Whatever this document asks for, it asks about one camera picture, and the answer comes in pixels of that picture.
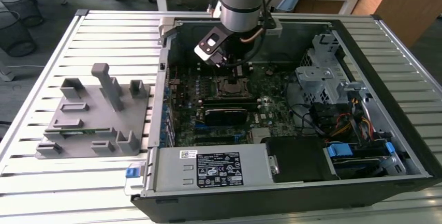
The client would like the grey stand foot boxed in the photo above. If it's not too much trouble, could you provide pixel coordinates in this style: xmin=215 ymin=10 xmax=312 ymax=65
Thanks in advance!
xmin=0 ymin=61 xmax=16 ymax=82

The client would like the red yellow wire bundle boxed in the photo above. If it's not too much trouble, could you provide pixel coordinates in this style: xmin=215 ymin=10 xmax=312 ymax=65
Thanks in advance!
xmin=331 ymin=97 xmax=375 ymax=142

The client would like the blue case latch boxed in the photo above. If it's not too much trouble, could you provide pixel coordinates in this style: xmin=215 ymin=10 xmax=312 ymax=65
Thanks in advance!
xmin=125 ymin=164 xmax=141 ymax=180

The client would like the silver drive cage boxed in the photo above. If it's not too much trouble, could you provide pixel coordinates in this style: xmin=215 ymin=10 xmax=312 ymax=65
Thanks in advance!
xmin=295 ymin=34 xmax=368 ymax=106

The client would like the grey power supply with label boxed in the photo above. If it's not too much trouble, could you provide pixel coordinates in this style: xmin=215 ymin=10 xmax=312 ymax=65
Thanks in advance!
xmin=146 ymin=145 xmax=275 ymax=192

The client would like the black RAM slot bank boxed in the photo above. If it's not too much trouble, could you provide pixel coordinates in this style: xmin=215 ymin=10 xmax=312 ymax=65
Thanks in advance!
xmin=202 ymin=98 xmax=259 ymax=110
xmin=197 ymin=62 xmax=255 ymax=74

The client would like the black plastic shroud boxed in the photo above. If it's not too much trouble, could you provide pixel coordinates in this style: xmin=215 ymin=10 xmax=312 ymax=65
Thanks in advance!
xmin=265 ymin=136 xmax=337 ymax=183

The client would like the grey plastic parts rack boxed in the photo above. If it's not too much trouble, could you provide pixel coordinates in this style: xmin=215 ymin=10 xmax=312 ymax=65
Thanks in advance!
xmin=34 ymin=63 xmax=154 ymax=160

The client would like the black graphics card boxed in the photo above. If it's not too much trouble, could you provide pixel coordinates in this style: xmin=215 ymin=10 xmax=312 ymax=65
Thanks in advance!
xmin=202 ymin=108 xmax=248 ymax=127

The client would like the green motherboard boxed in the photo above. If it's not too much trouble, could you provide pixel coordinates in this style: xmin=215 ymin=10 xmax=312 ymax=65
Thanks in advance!
xmin=166 ymin=65 xmax=300 ymax=147

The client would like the CPU socket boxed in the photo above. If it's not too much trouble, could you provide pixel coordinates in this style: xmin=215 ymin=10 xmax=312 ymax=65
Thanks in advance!
xmin=213 ymin=76 xmax=251 ymax=99

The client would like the metal socket cover frame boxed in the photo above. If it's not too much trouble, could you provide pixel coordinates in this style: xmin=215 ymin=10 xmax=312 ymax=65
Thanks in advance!
xmin=215 ymin=78 xmax=249 ymax=98

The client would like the brown wooden cabinet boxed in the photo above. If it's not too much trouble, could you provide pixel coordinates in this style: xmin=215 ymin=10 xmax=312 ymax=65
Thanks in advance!
xmin=353 ymin=0 xmax=442 ymax=48

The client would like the green RAM stick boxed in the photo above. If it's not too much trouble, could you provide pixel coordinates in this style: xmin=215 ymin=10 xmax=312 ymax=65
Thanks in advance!
xmin=60 ymin=128 xmax=110 ymax=135

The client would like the black mesh waste bin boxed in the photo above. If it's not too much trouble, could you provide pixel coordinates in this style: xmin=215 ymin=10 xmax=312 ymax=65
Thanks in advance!
xmin=0 ymin=0 xmax=45 ymax=27
xmin=0 ymin=10 xmax=37 ymax=58

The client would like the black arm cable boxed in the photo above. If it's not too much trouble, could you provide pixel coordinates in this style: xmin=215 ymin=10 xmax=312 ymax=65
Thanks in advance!
xmin=237 ymin=0 xmax=297 ymax=67

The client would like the silver CPU green edge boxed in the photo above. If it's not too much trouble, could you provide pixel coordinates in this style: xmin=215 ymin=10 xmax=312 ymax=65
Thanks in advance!
xmin=220 ymin=83 xmax=244 ymax=96

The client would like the silver chipset heatsink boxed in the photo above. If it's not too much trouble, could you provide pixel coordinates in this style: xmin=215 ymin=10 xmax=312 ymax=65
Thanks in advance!
xmin=251 ymin=128 xmax=271 ymax=143

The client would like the black open PC case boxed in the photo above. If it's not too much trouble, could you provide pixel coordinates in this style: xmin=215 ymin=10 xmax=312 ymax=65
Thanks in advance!
xmin=122 ymin=14 xmax=442 ymax=223

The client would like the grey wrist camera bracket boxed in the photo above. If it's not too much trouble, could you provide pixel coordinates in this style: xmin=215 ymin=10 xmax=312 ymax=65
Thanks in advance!
xmin=264 ymin=17 xmax=283 ymax=36

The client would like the blue disk carrier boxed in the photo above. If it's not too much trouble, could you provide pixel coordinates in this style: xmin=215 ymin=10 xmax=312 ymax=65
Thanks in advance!
xmin=327 ymin=143 xmax=352 ymax=159

